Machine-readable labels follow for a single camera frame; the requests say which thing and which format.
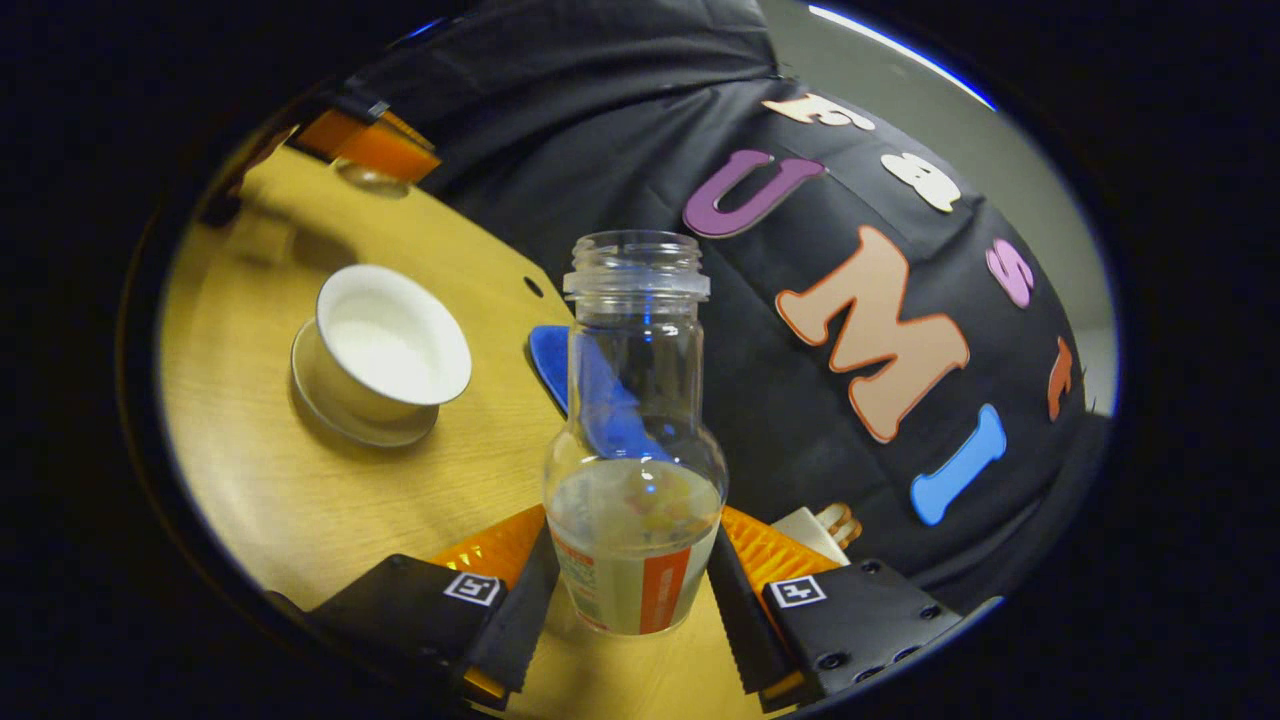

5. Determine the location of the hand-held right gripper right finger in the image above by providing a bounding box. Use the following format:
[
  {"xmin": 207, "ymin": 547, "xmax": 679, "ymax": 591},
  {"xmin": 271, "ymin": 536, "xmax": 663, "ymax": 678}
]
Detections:
[{"xmin": 706, "ymin": 505, "xmax": 963, "ymax": 713}]

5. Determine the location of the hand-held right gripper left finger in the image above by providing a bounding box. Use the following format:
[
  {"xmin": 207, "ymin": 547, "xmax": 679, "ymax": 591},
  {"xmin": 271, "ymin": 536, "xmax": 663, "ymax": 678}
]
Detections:
[{"xmin": 305, "ymin": 505, "xmax": 561, "ymax": 706}]

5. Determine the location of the white teacup lid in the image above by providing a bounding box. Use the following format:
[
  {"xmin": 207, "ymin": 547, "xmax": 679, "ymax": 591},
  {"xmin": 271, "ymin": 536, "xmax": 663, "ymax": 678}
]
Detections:
[{"xmin": 332, "ymin": 160, "xmax": 411, "ymax": 199}]

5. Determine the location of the clear water bottle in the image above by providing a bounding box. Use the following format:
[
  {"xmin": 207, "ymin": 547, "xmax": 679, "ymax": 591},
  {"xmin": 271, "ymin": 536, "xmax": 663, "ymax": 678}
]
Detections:
[{"xmin": 543, "ymin": 230, "xmax": 729, "ymax": 637}]

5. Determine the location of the white teacup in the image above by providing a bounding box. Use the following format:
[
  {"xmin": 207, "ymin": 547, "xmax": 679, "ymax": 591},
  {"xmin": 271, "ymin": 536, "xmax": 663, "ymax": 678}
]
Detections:
[{"xmin": 315, "ymin": 264, "xmax": 473, "ymax": 423}]

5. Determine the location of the white toaster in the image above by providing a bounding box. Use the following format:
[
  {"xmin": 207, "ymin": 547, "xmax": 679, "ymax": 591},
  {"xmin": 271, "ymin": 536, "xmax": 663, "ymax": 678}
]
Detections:
[{"xmin": 770, "ymin": 507, "xmax": 851, "ymax": 567}]

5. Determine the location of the black backdrop cloth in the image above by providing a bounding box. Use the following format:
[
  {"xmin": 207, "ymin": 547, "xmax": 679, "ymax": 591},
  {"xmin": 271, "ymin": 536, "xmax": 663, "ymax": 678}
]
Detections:
[{"xmin": 330, "ymin": 0, "xmax": 1111, "ymax": 611}]

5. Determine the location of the blue towel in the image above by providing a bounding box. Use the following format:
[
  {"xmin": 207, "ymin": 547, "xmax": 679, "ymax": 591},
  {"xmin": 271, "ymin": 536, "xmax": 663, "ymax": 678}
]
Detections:
[{"xmin": 528, "ymin": 325, "xmax": 671, "ymax": 463}]

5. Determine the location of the white saucer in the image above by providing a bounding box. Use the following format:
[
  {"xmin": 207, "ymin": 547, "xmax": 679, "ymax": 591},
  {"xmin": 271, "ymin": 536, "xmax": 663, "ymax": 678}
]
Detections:
[{"xmin": 291, "ymin": 320, "xmax": 441, "ymax": 448}]

